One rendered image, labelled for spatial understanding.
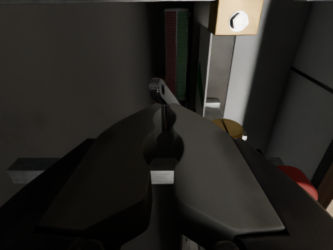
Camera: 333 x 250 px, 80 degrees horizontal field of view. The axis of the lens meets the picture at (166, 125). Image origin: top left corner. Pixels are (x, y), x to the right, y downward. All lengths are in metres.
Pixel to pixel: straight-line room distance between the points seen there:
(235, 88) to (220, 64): 0.13
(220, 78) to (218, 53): 0.05
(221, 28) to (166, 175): 0.22
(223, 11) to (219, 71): 0.17
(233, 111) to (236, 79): 0.09
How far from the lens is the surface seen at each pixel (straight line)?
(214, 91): 0.42
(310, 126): 0.49
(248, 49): 0.50
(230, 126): 0.29
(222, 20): 0.26
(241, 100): 0.54
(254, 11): 0.27
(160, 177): 0.32
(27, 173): 0.39
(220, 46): 0.40
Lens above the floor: 1.08
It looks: 58 degrees down
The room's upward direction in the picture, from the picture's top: 178 degrees counter-clockwise
